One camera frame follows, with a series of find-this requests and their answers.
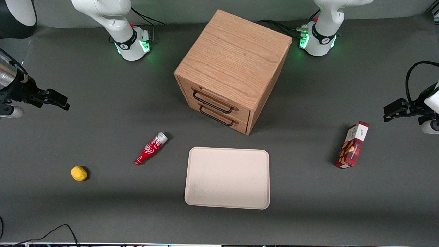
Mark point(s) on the yellow lemon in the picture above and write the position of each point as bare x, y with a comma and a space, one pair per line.
79, 173

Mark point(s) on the red cookie box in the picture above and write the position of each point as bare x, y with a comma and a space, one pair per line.
353, 145

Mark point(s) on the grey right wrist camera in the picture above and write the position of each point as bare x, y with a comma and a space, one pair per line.
10, 112

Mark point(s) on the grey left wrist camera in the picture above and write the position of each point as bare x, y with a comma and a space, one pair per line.
431, 126

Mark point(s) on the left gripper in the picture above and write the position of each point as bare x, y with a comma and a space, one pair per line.
418, 104

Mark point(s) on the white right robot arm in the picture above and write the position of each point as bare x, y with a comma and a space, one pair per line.
113, 20

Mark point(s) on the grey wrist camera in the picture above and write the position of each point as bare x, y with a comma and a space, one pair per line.
10, 112
431, 126

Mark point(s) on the beige plastic tray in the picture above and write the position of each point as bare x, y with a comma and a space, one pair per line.
228, 178

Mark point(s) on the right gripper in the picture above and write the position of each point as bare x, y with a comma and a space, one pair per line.
24, 90

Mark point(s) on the wooden drawer cabinet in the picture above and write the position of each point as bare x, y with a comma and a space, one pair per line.
236, 58

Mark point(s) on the red cola bottle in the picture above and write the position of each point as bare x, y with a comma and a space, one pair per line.
151, 149

